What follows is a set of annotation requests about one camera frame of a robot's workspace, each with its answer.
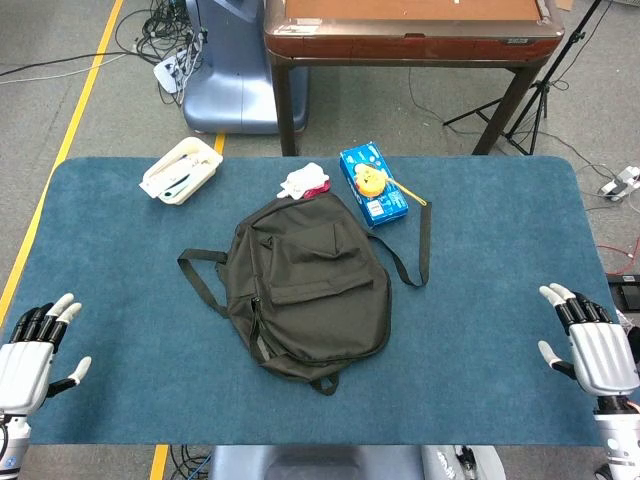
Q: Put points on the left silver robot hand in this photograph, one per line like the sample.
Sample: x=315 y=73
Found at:
x=25 y=365

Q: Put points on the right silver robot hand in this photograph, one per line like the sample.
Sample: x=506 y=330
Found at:
x=602 y=355

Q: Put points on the black fabric backpack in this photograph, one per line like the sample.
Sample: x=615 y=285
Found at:
x=310 y=280

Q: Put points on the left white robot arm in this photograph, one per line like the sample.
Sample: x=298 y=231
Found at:
x=12 y=445

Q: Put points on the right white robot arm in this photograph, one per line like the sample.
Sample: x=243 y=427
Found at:
x=620 y=440

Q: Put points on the black flat device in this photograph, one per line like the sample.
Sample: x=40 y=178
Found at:
x=625 y=292

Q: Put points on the blue felt table mat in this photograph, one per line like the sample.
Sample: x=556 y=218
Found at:
x=125 y=280

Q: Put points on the blue Oreo cookie box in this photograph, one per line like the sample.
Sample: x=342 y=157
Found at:
x=385 y=210

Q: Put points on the cream plastic tray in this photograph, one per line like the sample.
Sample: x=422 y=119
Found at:
x=200 y=167

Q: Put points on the black tripod stand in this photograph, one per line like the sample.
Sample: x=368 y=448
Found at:
x=537 y=92

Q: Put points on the yellow toy with pencil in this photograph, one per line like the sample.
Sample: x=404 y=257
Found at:
x=370 y=182

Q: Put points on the grey robot torso base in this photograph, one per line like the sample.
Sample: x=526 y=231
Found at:
x=320 y=465

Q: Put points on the white power strip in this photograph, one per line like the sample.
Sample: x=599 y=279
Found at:
x=167 y=72

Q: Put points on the white and red crumpled cloth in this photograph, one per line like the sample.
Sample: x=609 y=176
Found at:
x=302 y=180

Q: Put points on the brown mahjong table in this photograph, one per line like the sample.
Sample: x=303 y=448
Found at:
x=410 y=42

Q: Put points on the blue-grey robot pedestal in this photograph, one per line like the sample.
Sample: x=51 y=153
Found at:
x=225 y=90

